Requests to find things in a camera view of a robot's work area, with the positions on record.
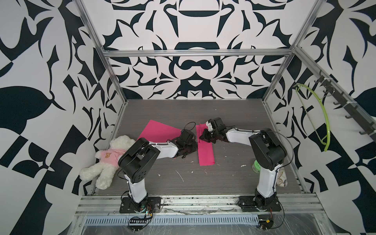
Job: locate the green hoop hanger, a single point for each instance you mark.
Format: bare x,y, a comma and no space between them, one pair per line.
304,93

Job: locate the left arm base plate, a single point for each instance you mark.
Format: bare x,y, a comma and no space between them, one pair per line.
148,204

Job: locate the left small electronics board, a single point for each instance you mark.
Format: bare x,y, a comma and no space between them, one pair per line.
139,222

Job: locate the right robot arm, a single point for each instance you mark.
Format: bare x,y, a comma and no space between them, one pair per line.
269,152

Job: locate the small electronics board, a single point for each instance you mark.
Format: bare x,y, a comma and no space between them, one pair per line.
265,224
139,222

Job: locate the right small electronics board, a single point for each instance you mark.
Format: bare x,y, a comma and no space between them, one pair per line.
265,224

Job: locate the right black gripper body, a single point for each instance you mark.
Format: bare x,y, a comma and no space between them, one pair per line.
215,133

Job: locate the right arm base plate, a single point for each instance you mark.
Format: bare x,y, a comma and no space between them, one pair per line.
259,204

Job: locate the white teddy bear pink shirt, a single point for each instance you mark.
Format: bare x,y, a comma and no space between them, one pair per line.
107,166

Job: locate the black wall hook rail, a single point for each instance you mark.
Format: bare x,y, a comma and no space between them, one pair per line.
345,101

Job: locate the green lidded jar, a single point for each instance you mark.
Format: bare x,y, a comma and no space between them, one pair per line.
256,167

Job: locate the patterned cream pouch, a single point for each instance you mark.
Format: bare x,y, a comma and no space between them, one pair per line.
281,180

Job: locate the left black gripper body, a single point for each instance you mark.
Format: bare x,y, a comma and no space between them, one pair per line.
191,148

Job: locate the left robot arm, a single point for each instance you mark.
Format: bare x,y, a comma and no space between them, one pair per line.
138,160

